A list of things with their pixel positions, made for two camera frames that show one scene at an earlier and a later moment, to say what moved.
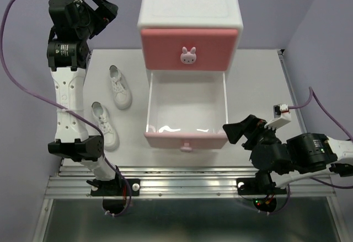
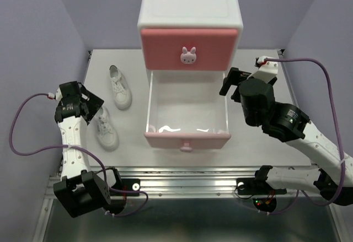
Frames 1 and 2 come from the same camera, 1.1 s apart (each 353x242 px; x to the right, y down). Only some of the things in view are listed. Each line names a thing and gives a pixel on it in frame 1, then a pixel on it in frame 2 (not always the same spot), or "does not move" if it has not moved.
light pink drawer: x=186 y=111 does not move
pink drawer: x=189 y=49 does not move
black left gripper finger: x=108 y=11 to x=89 y=109
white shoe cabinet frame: x=189 y=3 does not move
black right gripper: x=251 y=127 to x=235 y=77
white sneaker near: x=102 y=118 does not move
